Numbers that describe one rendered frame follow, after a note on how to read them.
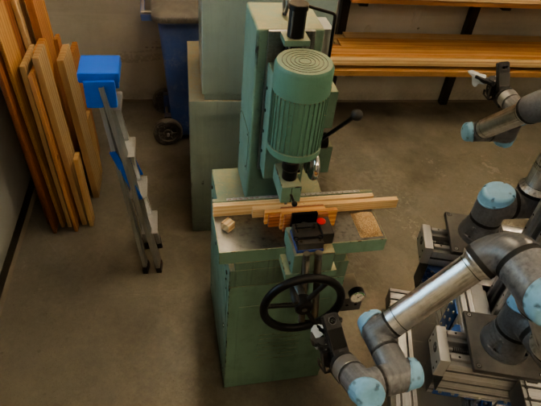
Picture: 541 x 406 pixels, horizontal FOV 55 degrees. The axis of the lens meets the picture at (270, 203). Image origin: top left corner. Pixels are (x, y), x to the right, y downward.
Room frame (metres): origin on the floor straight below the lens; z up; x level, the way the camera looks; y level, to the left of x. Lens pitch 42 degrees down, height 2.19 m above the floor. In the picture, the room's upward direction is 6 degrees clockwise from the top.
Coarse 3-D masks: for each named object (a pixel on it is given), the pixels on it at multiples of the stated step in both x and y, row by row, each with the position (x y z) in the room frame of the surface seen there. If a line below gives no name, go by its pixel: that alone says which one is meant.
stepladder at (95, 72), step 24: (96, 72) 1.80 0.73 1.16; (120, 72) 1.87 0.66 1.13; (96, 96) 1.78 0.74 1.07; (120, 96) 1.92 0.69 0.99; (120, 120) 1.93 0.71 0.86; (120, 144) 1.78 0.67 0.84; (120, 168) 1.79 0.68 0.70; (144, 192) 1.86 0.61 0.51; (144, 216) 1.80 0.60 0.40; (144, 240) 1.96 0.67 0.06; (144, 264) 1.79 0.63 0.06
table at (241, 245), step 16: (240, 224) 1.32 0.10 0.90; (256, 224) 1.32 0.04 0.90; (336, 224) 1.37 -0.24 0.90; (352, 224) 1.38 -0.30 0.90; (224, 240) 1.23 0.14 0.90; (240, 240) 1.24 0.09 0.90; (256, 240) 1.25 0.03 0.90; (272, 240) 1.25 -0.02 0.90; (336, 240) 1.29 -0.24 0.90; (352, 240) 1.30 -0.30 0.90; (368, 240) 1.31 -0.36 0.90; (384, 240) 1.32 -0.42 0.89; (224, 256) 1.17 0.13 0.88; (240, 256) 1.19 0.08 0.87; (256, 256) 1.20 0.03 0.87; (272, 256) 1.22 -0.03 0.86; (288, 272) 1.14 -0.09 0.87
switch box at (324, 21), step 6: (318, 18) 1.78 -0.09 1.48; (324, 18) 1.78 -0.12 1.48; (324, 24) 1.73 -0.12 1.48; (330, 24) 1.74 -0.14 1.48; (324, 30) 1.69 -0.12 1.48; (330, 30) 1.70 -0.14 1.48; (324, 36) 1.69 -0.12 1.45; (330, 36) 1.70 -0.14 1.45; (324, 42) 1.69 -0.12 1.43; (324, 48) 1.69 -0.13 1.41
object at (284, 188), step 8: (280, 168) 1.44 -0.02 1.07; (280, 176) 1.40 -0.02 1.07; (280, 184) 1.36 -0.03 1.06; (288, 184) 1.36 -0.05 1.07; (296, 184) 1.36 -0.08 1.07; (280, 192) 1.35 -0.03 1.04; (288, 192) 1.34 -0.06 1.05; (296, 192) 1.35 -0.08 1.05; (280, 200) 1.34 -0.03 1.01; (288, 200) 1.35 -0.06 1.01; (296, 200) 1.35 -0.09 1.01
